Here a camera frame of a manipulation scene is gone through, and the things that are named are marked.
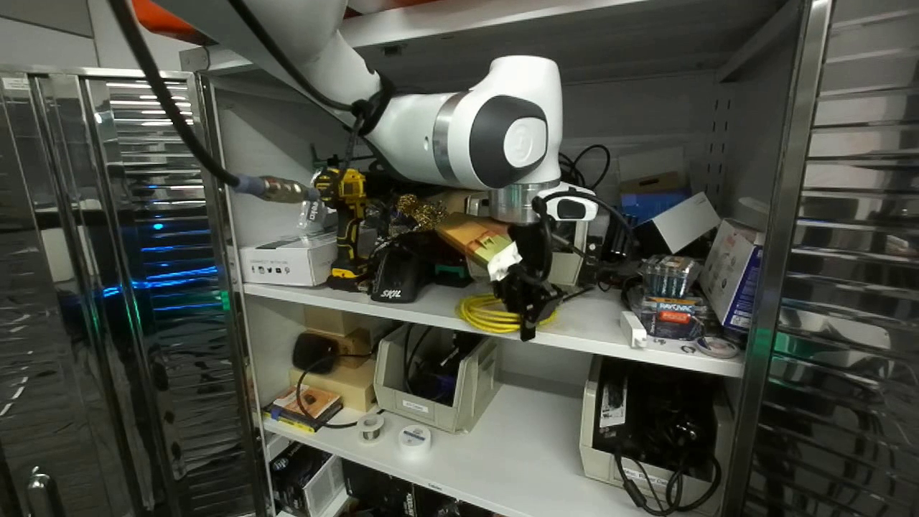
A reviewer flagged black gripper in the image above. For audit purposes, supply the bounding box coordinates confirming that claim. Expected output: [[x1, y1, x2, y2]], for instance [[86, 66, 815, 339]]
[[501, 220, 568, 345]]

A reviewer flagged yellow cable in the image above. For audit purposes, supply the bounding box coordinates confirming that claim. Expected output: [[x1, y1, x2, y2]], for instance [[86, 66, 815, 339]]
[[456, 287, 560, 339]]

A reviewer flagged yellow and red carton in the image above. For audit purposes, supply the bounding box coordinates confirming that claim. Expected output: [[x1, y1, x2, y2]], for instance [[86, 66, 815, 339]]
[[435, 214, 527, 287]]

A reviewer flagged small white plug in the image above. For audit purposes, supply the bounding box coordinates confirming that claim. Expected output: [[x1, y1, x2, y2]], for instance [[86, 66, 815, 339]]
[[617, 308, 655, 352]]

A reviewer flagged black battery charger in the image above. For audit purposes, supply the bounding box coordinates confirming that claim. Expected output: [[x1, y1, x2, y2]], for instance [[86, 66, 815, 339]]
[[369, 231, 442, 305]]

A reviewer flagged white bin with label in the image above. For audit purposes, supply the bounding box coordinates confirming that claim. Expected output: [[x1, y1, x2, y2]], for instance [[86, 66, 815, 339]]
[[370, 322, 505, 437]]

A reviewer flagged white metal shelving unit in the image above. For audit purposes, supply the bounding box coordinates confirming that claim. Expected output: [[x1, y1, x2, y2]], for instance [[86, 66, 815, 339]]
[[195, 0, 837, 517]]

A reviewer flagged grey white square box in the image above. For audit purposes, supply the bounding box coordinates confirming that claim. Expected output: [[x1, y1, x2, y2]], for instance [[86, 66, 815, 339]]
[[646, 190, 725, 259]]

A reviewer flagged clear tape roll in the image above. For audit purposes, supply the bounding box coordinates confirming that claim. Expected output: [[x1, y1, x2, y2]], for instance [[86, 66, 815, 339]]
[[695, 331, 744, 361]]

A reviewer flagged plain white tape roll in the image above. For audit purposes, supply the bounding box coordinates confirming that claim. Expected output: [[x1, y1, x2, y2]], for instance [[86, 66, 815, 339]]
[[357, 407, 389, 444]]

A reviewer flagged white and blue carton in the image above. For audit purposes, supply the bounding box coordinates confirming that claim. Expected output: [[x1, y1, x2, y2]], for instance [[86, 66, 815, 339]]
[[695, 217, 769, 335]]

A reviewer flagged orange and blue flat box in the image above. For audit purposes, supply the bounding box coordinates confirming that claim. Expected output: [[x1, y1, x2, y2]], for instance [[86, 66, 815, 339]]
[[263, 384, 352, 437]]

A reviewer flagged black box with white edge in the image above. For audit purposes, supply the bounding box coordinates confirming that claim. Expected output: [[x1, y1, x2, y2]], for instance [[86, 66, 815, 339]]
[[267, 440, 352, 517]]

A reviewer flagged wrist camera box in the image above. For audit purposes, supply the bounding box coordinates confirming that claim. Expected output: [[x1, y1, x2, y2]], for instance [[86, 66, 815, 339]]
[[532, 187, 604, 230]]

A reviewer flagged white bin with black cables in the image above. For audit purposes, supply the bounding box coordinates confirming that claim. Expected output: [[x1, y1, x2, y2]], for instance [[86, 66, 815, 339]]
[[574, 355, 739, 513]]

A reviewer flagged yellow cordless drill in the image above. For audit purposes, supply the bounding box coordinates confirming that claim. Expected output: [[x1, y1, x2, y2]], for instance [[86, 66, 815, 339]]
[[313, 164, 375, 292]]

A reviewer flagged black adapter with cable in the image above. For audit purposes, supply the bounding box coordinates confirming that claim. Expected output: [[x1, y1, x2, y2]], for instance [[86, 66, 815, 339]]
[[290, 326, 344, 425]]

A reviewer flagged white network switch box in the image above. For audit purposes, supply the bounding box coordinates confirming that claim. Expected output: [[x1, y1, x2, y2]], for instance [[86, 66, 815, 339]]
[[240, 230, 339, 289]]

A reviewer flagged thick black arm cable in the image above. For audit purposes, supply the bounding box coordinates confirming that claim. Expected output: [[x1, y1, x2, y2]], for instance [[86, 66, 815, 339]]
[[103, 0, 326, 206]]

